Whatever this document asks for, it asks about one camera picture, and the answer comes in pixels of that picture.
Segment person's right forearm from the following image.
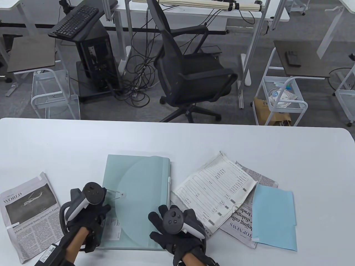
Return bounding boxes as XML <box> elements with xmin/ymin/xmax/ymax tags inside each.
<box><xmin>182</xmin><ymin>254</ymin><xmax>203</xmax><ymax>266</ymax></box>

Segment light blue paper sheet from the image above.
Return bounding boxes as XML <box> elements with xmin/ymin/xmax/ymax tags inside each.
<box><xmin>252</xmin><ymin>183</ymin><xmax>298</xmax><ymax>252</ymax></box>

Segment light green accordion folder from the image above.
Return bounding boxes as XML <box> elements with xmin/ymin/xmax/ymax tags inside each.
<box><xmin>100</xmin><ymin>154</ymin><xmax>171</xmax><ymax>251</ymax></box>

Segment white desk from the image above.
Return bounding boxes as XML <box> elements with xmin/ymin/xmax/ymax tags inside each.
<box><xmin>114</xmin><ymin>0</ymin><xmax>290</xmax><ymax>109</ymax></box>
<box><xmin>0</xmin><ymin>0</ymin><xmax>36</xmax><ymax>36</ymax></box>

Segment coiled white cable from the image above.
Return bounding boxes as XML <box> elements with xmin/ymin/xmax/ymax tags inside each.
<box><xmin>268</xmin><ymin>87</ymin><xmax>298</xmax><ymax>108</ymax></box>

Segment black office chair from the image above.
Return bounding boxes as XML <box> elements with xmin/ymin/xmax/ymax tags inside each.
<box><xmin>146</xmin><ymin>0</ymin><xmax>238</xmax><ymax>123</ymax></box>

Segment black keyboard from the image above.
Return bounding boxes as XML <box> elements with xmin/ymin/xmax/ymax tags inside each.
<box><xmin>48</xmin><ymin>5</ymin><xmax>99</xmax><ymax>39</ymax></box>

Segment person's left forearm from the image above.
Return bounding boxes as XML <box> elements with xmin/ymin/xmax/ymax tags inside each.
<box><xmin>65</xmin><ymin>226</ymin><xmax>88</xmax><ymax>266</ymax></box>

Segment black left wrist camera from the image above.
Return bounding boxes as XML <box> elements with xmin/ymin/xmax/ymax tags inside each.
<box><xmin>83</xmin><ymin>236</ymin><xmax>102</xmax><ymax>252</ymax></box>

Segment tangle of black cables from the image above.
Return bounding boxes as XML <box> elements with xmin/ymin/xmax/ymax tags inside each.
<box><xmin>111</xmin><ymin>8</ymin><xmax>167</xmax><ymax>108</ymax></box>

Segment white power strip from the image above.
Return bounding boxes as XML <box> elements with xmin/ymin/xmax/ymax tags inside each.
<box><xmin>119</xmin><ymin>46</ymin><xmax>131</xmax><ymax>75</ymax></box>

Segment brown paper bag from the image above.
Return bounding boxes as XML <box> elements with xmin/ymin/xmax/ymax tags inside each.
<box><xmin>254</xmin><ymin>96</ymin><xmax>292</xmax><ymax>126</ymax></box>

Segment newspaper with airplane photo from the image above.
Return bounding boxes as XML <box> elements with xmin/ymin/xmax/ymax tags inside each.
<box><xmin>0</xmin><ymin>172</ymin><xmax>65</xmax><ymax>264</ymax></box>

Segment dark brown board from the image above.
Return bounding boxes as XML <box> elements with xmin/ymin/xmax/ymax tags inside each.
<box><xmin>6</xmin><ymin>35</ymin><xmax>56</xmax><ymax>73</ymax></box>
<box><xmin>273</xmin><ymin>40</ymin><xmax>331</xmax><ymax>78</ymax></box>

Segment newspaper with red photo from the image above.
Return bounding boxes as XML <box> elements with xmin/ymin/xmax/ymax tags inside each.
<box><xmin>219</xmin><ymin>161</ymin><xmax>278</xmax><ymax>249</ymax></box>

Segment black computer tower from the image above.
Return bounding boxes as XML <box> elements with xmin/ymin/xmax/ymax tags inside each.
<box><xmin>73</xmin><ymin>21</ymin><xmax>121</xmax><ymax>93</ymax></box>

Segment white printed form document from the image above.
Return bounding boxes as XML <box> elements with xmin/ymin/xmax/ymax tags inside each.
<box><xmin>173</xmin><ymin>151</ymin><xmax>258</xmax><ymax>238</ymax></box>

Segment small black device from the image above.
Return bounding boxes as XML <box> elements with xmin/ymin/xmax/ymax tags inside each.
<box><xmin>285</xmin><ymin>51</ymin><xmax>302</xmax><ymax>67</ymax></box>

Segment person's left hand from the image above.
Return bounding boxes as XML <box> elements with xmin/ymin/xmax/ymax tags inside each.
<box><xmin>60</xmin><ymin>188</ymin><xmax>111</xmax><ymax>252</ymax></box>

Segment person's right hand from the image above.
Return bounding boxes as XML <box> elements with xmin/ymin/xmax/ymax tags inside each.
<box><xmin>148</xmin><ymin>205</ymin><xmax>207</xmax><ymax>258</ymax></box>

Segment black computer stand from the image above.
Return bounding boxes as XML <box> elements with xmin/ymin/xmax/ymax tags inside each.
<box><xmin>48</xmin><ymin>19</ymin><xmax>124</xmax><ymax>104</ymax></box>

